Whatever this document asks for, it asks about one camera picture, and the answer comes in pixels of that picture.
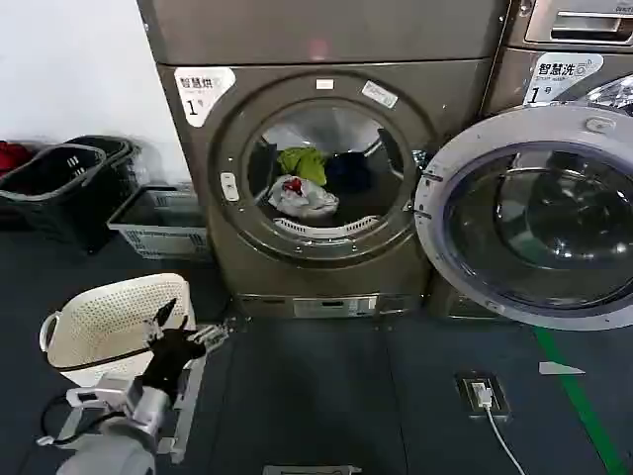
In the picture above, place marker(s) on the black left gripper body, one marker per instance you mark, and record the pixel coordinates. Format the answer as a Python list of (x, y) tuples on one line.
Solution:
[(170, 353)]

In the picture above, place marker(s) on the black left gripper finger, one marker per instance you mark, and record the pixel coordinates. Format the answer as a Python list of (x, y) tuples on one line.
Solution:
[(163, 311), (210, 338)]

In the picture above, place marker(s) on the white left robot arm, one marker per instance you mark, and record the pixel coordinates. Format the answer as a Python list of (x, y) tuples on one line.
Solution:
[(106, 447)]

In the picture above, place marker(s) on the white perforated laundry basket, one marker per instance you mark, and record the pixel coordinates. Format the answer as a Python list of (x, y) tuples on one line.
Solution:
[(106, 321)]

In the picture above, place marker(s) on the grey slotted plastic crate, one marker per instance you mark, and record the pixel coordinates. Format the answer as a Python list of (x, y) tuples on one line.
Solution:
[(160, 225)]

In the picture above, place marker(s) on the black plastic basket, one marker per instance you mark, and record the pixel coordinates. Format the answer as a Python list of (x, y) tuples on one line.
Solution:
[(47, 195), (121, 158)]

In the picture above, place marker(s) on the white garment with red print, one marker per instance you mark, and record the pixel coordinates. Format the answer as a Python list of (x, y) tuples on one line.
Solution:
[(302, 198)]

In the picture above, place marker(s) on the green garment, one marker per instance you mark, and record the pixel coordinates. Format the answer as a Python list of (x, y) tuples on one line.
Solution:
[(302, 161)]

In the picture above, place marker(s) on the grey dryer with open drum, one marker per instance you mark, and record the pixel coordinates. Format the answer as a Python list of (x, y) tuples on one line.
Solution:
[(316, 163)]

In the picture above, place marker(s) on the red cloth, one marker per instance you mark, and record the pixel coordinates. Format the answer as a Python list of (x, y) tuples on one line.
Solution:
[(11, 156)]

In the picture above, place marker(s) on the dark blue garment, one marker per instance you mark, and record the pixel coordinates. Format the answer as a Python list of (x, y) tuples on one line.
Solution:
[(350, 168)]

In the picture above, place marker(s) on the metal floor socket box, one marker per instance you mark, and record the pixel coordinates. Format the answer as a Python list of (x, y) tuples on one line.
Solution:
[(470, 396)]

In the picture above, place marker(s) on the round glass dryer door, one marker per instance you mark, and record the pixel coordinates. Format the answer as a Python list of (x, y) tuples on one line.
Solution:
[(536, 218)]

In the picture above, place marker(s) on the grey washing machine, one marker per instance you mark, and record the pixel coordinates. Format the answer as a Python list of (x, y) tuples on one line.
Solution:
[(554, 59)]

